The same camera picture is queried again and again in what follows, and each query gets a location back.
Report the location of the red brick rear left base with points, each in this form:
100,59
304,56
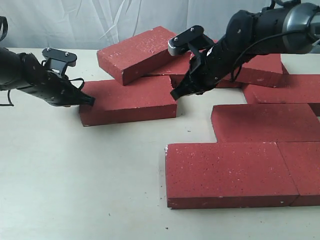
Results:
175,69

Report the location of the red brick base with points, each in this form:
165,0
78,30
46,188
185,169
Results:
175,69
303,162
258,77
292,89
227,175

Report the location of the red brick right rear base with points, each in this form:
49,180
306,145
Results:
292,89

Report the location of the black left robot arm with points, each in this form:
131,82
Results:
10,71

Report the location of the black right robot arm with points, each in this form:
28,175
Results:
289,27

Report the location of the red brick front left base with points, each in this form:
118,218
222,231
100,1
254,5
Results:
227,175

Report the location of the red brick front right base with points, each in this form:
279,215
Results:
303,162

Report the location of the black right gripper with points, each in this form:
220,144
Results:
207,68

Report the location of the light blue backdrop cloth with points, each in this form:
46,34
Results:
95,24

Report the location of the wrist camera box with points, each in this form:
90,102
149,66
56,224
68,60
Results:
58,60
192,39

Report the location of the red brick rear middle base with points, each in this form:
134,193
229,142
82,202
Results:
258,77

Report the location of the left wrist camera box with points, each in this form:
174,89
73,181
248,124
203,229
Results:
58,60

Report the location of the red brick middle row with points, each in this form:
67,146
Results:
276,122

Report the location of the red brick front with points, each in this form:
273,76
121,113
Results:
147,98

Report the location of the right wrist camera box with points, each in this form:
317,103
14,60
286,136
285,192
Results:
192,39

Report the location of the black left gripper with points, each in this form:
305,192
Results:
49,86

